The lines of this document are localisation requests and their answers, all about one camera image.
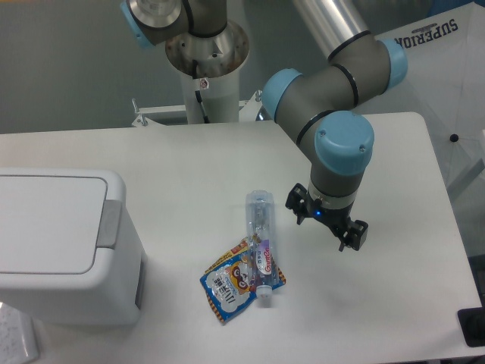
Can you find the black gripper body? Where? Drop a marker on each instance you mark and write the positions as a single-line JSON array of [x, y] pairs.
[[337, 220]]

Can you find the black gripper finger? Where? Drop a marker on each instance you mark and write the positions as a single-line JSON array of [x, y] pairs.
[[354, 235], [297, 202]]

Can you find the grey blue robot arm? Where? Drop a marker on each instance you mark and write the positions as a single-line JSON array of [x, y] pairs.
[[207, 49]]

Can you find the white trash can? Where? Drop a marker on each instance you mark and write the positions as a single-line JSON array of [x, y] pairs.
[[70, 253]]

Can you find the clear plastic bottle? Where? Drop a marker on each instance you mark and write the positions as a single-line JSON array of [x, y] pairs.
[[260, 229]]

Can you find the blue snack bag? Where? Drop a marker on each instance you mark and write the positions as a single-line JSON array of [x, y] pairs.
[[228, 284]]

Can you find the black device at edge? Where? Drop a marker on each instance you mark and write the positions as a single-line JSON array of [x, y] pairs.
[[472, 324]]

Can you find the white umbrella with text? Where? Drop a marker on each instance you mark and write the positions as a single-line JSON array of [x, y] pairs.
[[445, 84]]

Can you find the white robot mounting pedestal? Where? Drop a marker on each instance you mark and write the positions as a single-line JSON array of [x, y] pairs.
[[206, 100]]

